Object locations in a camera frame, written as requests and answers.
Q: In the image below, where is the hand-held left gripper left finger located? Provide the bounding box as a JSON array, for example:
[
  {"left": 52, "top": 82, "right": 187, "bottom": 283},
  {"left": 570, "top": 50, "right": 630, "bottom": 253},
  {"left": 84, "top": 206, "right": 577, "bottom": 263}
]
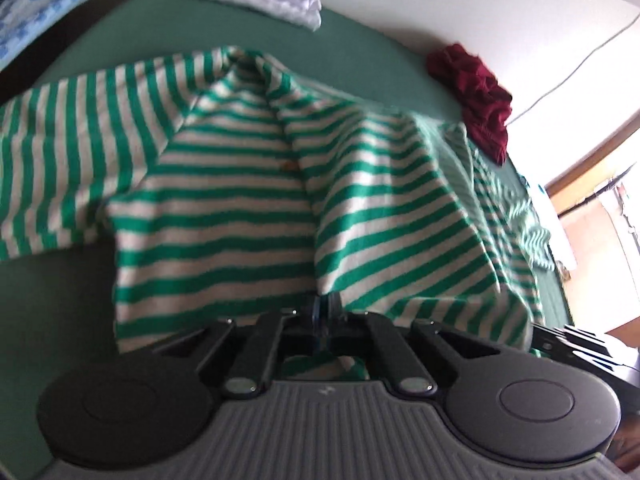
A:
[{"left": 150, "top": 295, "right": 327, "bottom": 396}]

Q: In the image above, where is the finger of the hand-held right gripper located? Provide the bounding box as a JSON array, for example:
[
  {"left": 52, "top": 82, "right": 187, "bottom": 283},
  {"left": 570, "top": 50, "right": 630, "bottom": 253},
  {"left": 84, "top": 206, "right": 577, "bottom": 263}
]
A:
[{"left": 531, "top": 324, "right": 640, "bottom": 377}]

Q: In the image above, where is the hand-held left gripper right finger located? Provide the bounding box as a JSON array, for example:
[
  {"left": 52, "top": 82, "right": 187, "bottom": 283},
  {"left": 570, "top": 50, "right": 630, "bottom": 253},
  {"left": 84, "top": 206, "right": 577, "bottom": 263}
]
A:
[{"left": 326, "top": 293, "right": 502, "bottom": 396}]

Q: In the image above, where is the green white striped shirt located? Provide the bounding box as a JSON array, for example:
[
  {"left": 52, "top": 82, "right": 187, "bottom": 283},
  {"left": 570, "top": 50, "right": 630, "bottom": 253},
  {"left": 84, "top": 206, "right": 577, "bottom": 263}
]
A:
[{"left": 0, "top": 45, "right": 556, "bottom": 381}]

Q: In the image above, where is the dark red garment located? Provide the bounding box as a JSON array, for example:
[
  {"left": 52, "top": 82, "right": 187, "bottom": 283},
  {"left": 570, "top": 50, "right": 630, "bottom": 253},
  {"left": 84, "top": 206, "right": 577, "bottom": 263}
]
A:
[{"left": 426, "top": 42, "right": 513, "bottom": 166}]

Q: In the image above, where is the blue patterned pillow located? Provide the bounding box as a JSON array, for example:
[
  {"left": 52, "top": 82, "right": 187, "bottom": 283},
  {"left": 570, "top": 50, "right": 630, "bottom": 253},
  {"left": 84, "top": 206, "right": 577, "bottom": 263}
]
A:
[{"left": 0, "top": 0, "right": 121, "bottom": 68}]

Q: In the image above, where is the wooden window frame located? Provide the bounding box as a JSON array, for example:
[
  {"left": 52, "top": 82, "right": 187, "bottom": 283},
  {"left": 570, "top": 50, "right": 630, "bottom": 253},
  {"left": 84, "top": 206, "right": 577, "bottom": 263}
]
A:
[{"left": 545, "top": 120, "right": 640, "bottom": 211}]

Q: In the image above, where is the white wall cable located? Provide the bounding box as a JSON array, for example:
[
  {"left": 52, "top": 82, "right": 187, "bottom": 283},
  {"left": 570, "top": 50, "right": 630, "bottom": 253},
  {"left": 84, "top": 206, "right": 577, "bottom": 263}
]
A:
[{"left": 506, "top": 20, "right": 640, "bottom": 126}]

